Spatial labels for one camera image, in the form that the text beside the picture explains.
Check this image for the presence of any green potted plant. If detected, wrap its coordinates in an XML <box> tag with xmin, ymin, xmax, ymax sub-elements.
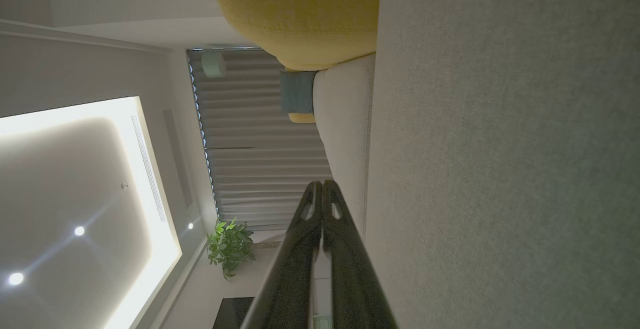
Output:
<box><xmin>207</xmin><ymin>218</ymin><xmax>256</xmax><ymax>281</ymax></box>

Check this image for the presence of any grey pleated curtain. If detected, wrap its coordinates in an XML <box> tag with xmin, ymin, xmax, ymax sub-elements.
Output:
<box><xmin>187</xmin><ymin>48</ymin><xmax>334</xmax><ymax>231</ymax></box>

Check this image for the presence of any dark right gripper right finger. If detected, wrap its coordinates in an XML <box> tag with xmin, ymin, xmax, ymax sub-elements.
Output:
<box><xmin>322</xmin><ymin>179</ymin><xmax>398</xmax><ymax>329</ymax></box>

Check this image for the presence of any grey sofa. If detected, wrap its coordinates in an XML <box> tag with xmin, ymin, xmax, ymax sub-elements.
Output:
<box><xmin>364</xmin><ymin>0</ymin><xmax>640</xmax><ymax>329</ymax></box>

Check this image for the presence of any dark glossy panel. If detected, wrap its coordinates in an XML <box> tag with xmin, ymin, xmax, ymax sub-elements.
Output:
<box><xmin>212</xmin><ymin>296</ymin><xmax>256</xmax><ymax>329</ymax></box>

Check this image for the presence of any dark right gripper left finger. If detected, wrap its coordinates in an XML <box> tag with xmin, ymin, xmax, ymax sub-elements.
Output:
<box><xmin>240</xmin><ymin>181</ymin><xmax>324</xmax><ymax>329</ymax></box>

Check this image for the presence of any large yellow back cushion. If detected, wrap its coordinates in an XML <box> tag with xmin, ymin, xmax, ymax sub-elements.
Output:
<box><xmin>209</xmin><ymin>0</ymin><xmax>382</xmax><ymax>71</ymax></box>

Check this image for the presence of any teal throw cushion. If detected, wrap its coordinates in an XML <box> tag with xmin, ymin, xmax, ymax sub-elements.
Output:
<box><xmin>279</xmin><ymin>69</ymin><xmax>317</xmax><ymax>115</ymax></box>

